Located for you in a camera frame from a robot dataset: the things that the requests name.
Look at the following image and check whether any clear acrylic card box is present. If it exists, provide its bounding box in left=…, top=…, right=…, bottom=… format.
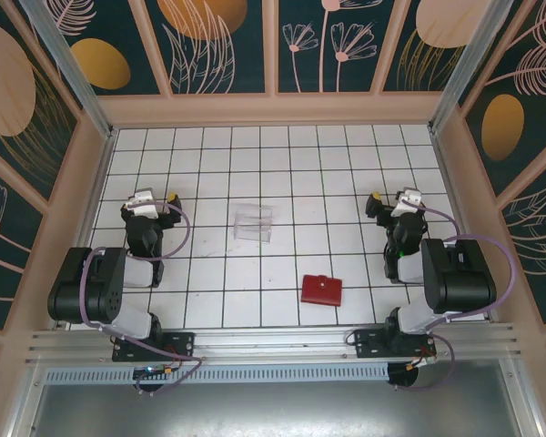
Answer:
left=232, top=203, right=275, bottom=246

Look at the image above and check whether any red leather card holder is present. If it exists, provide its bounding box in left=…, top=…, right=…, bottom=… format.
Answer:
left=299, top=274, right=343, bottom=307

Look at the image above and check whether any grey metal sheet panel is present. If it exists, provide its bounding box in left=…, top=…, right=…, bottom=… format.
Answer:
left=8, top=359, right=545, bottom=437

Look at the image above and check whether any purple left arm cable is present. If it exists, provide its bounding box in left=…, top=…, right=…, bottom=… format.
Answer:
left=79, top=202, right=204, bottom=395

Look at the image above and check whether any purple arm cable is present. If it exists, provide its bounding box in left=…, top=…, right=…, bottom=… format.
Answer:
left=79, top=202, right=204, bottom=395
left=393, top=204, right=515, bottom=392

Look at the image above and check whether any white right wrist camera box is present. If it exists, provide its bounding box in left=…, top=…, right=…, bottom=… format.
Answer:
left=389, top=187, right=424, bottom=218

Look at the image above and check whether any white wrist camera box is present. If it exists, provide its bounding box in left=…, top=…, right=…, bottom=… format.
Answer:
left=389, top=187, right=424, bottom=218
left=126, top=189, right=161, bottom=218

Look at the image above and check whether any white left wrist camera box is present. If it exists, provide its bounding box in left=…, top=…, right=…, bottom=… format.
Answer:
left=126, top=189, right=161, bottom=218

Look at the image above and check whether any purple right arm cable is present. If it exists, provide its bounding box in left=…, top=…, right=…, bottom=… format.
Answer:
left=393, top=204, right=515, bottom=392

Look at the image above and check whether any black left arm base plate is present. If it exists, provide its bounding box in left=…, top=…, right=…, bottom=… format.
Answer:
left=112, top=331, right=197, bottom=363

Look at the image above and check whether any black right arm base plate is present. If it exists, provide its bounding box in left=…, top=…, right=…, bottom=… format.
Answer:
left=353, top=328, right=438, bottom=359

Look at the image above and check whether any aluminium corner post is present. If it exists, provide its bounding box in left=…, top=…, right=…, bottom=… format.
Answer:
left=18, top=0, right=118, bottom=138
left=429, top=0, right=501, bottom=134

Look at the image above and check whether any aluminium frame rail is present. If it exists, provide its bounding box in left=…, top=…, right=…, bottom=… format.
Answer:
left=25, top=321, right=527, bottom=365

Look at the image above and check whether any grey slotted cable duct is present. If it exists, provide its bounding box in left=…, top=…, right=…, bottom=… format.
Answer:
left=43, top=363, right=390, bottom=386

